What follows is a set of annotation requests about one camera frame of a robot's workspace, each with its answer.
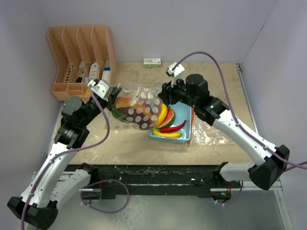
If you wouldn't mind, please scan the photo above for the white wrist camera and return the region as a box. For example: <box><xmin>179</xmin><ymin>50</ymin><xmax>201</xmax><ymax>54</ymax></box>
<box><xmin>87</xmin><ymin>79</ymin><xmax>113</xmax><ymax>102</ymax></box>
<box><xmin>166</xmin><ymin>62</ymin><xmax>185</xmax><ymax>87</ymax></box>

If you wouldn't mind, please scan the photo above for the red chili pepper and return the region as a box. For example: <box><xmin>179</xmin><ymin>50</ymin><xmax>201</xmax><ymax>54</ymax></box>
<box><xmin>160</xmin><ymin>120</ymin><xmax>186</xmax><ymax>133</ymax></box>

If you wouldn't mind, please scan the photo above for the clear bag with orange zipper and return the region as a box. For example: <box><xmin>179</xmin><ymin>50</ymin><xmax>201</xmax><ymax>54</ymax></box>
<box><xmin>188</xmin><ymin>110</ymin><xmax>234</xmax><ymax>146</ymax></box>

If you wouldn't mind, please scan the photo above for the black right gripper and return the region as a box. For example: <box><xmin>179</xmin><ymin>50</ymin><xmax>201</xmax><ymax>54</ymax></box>
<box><xmin>158</xmin><ymin>74</ymin><xmax>198</xmax><ymax>108</ymax></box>

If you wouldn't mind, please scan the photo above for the watermelon slice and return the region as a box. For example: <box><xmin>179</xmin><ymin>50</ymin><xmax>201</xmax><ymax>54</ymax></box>
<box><xmin>157</xmin><ymin>108</ymin><xmax>176</xmax><ymax>129</ymax></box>

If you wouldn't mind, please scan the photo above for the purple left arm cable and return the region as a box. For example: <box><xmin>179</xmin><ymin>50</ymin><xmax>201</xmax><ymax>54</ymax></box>
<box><xmin>20</xmin><ymin>87</ymin><xmax>111</xmax><ymax>230</ymax></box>

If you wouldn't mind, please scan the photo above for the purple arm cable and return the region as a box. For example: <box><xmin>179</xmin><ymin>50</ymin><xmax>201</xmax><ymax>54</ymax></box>
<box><xmin>171</xmin><ymin>51</ymin><xmax>307</xmax><ymax>172</ymax></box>
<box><xmin>20</xmin><ymin>87</ymin><xmax>111</xmax><ymax>230</ymax></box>

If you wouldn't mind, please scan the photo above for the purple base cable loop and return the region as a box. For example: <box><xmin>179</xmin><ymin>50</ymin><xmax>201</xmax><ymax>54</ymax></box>
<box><xmin>80</xmin><ymin>179</ymin><xmax>131</xmax><ymax>214</ymax></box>

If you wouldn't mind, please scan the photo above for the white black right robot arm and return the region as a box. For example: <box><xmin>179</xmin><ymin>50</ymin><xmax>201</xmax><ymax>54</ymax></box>
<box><xmin>158</xmin><ymin>74</ymin><xmax>290</xmax><ymax>190</ymax></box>

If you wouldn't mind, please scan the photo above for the clear polka dot zip bag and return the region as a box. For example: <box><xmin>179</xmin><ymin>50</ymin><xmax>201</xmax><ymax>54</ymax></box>
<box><xmin>112</xmin><ymin>87</ymin><xmax>167</xmax><ymax>130</ymax></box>

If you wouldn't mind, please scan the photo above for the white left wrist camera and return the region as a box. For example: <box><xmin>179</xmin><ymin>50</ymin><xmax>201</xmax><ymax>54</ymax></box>
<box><xmin>87</xmin><ymin>79</ymin><xmax>113</xmax><ymax>102</ymax></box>

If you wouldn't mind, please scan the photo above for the green and white small box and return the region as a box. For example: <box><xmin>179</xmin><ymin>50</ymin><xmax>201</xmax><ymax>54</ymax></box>
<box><xmin>143</xmin><ymin>57</ymin><xmax>161</xmax><ymax>68</ymax></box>

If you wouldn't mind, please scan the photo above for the orange purple papaya slice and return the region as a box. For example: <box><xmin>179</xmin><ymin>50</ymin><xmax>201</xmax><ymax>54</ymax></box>
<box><xmin>114</xmin><ymin>97</ymin><xmax>161</xmax><ymax>130</ymax></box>

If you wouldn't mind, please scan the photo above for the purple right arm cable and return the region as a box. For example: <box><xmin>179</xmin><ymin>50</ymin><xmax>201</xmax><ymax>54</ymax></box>
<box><xmin>171</xmin><ymin>51</ymin><xmax>307</xmax><ymax>172</ymax></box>

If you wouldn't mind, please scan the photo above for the black aluminium base frame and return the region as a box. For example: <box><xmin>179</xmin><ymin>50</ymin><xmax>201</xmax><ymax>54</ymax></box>
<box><xmin>28</xmin><ymin>164</ymin><xmax>293</xmax><ymax>230</ymax></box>

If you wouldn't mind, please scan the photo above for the white bottle in organizer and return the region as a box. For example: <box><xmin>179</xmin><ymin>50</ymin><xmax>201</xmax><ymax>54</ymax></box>
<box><xmin>88</xmin><ymin>62</ymin><xmax>99</xmax><ymax>81</ymax></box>

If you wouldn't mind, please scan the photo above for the green leafy vegetable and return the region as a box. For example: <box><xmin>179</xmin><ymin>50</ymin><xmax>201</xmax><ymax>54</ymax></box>
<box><xmin>112</xmin><ymin>108</ymin><xmax>129</xmax><ymax>122</ymax></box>

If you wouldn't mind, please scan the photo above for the white blue box in organizer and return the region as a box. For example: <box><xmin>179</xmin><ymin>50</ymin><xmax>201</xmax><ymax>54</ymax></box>
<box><xmin>101</xmin><ymin>60</ymin><xmax>111</xmax><ymax>83</ymax></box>

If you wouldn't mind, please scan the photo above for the light blue plastic basket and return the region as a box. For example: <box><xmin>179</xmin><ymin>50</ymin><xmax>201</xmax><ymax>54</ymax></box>
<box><xmin>148</xmin><ymin>103</ymin><xmax>194</xmax><ymax>144</ymax></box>

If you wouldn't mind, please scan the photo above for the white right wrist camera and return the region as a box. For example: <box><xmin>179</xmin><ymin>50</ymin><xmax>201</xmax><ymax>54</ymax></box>
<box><xmin>166</xmin><ymin>62</ymin><xmax>185</xmax><ymax>87</ymax></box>

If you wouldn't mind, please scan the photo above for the yellow banana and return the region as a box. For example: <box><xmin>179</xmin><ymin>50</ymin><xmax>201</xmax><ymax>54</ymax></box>
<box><xmin>152</xmin><ymin>129</ymin><xmax>182</xmax><ymax>138</ymax></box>
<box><xmin>156</xmin><ymin>103</ymin><xmax>168</xmax><ymax>126</ymax></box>

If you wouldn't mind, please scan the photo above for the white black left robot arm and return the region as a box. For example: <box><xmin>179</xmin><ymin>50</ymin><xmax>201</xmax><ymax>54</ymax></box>
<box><xmin>7</xmin><ymin>84</ymin><xmax>122</xmax><ymax>230</ymax></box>

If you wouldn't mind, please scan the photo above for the peach plastic file organizer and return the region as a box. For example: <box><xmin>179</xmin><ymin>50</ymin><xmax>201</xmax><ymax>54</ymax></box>
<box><xmin>47</xmin><ymin>25</ymin><xmax>117</xmax><ymax>101</ymax></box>

